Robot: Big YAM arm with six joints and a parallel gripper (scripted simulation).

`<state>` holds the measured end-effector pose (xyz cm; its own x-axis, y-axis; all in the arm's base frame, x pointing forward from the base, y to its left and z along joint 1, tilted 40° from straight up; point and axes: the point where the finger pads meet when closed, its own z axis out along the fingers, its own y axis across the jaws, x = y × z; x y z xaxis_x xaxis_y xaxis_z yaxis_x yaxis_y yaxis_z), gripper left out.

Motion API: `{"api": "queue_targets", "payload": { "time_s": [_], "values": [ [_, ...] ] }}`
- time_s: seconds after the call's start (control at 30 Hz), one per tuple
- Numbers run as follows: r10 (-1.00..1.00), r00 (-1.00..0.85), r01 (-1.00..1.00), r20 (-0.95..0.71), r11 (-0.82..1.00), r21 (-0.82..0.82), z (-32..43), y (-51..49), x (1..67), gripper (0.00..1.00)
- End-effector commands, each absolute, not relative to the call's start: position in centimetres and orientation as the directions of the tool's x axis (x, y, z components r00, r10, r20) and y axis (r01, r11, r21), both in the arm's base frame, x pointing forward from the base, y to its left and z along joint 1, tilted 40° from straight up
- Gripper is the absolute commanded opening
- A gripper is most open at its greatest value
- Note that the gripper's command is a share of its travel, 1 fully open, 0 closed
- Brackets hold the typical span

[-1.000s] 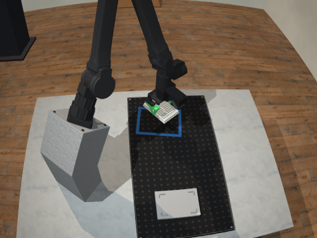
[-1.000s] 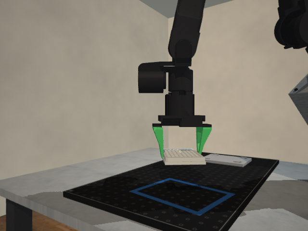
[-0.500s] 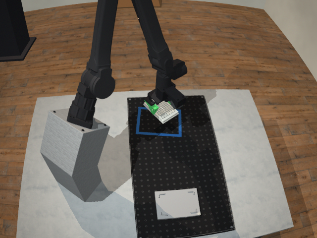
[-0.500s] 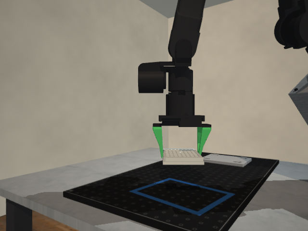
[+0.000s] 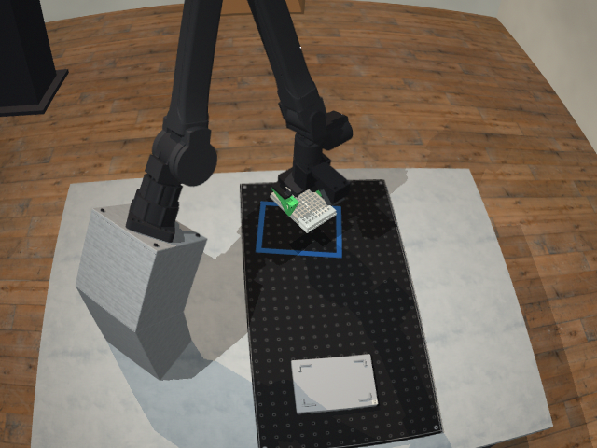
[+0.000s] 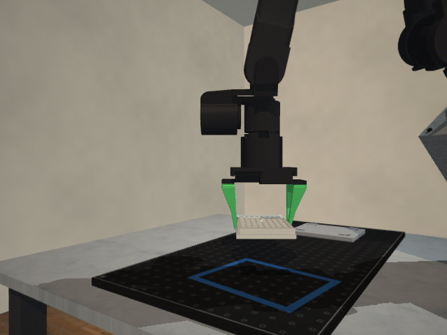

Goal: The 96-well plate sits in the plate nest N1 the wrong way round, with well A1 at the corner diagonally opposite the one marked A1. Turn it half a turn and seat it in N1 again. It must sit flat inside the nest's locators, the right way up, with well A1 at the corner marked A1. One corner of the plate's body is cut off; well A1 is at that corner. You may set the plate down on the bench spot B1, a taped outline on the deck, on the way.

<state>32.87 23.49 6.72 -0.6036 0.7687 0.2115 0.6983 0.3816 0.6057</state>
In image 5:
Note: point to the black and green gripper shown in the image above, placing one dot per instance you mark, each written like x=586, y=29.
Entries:
x=286, y=179

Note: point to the blue rectangular tape outline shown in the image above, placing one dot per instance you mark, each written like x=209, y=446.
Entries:
x=297, y=252

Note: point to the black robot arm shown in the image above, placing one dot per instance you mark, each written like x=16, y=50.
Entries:
x=187, y=155

